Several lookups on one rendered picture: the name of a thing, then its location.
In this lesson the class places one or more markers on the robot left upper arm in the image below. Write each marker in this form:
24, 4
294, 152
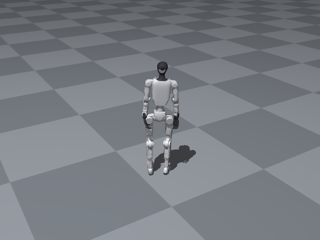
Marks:
148, 84

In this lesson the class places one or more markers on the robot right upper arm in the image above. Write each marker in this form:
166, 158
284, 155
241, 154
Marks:
175, 91

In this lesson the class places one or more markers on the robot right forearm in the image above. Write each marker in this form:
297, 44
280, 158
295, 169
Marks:
176, 108

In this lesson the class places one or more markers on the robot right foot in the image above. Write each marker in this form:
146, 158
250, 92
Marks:
165, 170

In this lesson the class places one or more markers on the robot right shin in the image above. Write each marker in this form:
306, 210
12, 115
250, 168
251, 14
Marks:
167, 153

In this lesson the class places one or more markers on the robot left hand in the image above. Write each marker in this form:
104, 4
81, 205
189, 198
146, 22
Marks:
144, 118

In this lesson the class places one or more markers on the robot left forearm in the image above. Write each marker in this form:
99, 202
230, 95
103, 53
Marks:
145, 107

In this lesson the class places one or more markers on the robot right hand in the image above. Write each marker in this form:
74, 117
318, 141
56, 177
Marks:
175, 121

